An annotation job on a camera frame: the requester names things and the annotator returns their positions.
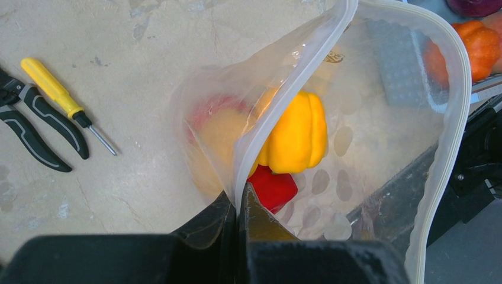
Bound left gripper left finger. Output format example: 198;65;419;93
1;193;236;283

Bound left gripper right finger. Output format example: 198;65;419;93
237;183;409;283

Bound red bell pepper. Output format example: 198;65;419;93
247;165;298;214

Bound yellow bell pepper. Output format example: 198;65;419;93
196;91;329;189

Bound red apple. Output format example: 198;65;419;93
184;93;256;146

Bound clear zip top bag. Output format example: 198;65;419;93
171;1;472;283

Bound orange mini pumpkin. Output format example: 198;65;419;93
423;20;501;86

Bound light blue plastic basket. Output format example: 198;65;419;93
366;20;502;114

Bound purple red onion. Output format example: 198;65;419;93
446;0;501;18

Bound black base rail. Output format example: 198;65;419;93
347;95;501;250

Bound yellow handled screwdriver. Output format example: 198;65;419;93
20;57;118;157

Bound black handled pliers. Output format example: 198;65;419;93
0;68;90;173

